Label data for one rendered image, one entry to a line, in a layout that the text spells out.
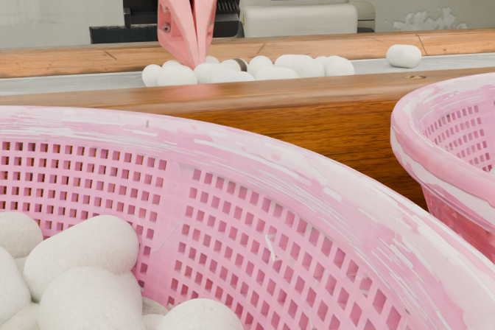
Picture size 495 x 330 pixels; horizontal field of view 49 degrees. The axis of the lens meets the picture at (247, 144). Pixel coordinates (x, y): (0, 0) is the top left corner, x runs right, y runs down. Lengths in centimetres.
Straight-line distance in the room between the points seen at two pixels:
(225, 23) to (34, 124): 33
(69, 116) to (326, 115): 10
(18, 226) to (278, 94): 11
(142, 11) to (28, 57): 14
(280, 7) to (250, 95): 87
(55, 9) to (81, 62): 196
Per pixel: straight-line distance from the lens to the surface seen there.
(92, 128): 17
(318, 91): 22
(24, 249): 17
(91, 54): 58
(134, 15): 49
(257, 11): 106
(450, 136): 20
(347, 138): 23
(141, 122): 15
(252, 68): 43
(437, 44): 68
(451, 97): 21
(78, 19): 252
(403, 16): 274
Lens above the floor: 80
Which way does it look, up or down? 14 degrees down
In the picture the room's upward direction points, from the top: 2 degrees counter-clockwise
